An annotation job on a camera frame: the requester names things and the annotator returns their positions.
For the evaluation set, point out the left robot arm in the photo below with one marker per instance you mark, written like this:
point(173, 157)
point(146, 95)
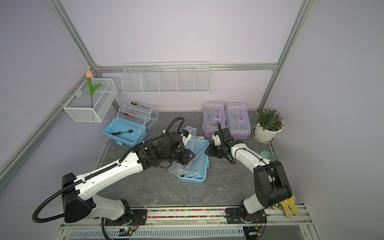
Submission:
point(79, 193)

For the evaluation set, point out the red handled ratchet wrench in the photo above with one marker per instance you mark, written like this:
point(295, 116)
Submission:
point(122, 132)

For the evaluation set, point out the purple toolbox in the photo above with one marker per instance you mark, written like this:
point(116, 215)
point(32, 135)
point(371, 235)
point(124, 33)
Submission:
point(238, 120)
point(213, 115)

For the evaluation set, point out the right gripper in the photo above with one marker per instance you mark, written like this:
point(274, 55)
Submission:
point(210, 151)

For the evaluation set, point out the yellow work glove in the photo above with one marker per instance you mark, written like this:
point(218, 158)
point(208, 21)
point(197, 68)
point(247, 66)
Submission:
point(289, 206)

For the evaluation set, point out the blue toolbox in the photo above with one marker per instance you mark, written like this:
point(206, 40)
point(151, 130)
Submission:
point(196, 170)
point(145, 120)

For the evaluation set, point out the pink artificial tulip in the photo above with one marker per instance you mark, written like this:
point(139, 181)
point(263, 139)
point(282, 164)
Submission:
point(92, 88)

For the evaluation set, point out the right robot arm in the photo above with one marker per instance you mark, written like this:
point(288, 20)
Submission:
point(271, 182)

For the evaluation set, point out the potted green plant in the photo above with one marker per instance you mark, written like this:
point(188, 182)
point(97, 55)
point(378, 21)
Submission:
point(268, 124)

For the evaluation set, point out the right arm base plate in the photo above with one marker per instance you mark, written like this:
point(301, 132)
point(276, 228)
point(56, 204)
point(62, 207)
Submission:
point(239, 215)

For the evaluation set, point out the white wire wall shelf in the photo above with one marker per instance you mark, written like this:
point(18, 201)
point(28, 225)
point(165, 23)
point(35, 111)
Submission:
point(167, 78)

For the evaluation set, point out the black yellow screwdriver in lid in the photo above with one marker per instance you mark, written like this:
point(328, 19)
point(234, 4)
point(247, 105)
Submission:
point(140, 105)

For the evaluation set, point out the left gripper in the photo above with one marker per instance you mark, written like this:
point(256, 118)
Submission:
point(186, 153)

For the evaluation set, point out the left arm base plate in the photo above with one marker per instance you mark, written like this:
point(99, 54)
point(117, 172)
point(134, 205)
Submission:
point(137, 217)

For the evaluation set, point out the white mesh wall basket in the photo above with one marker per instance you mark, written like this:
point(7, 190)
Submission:
point(78, 107)

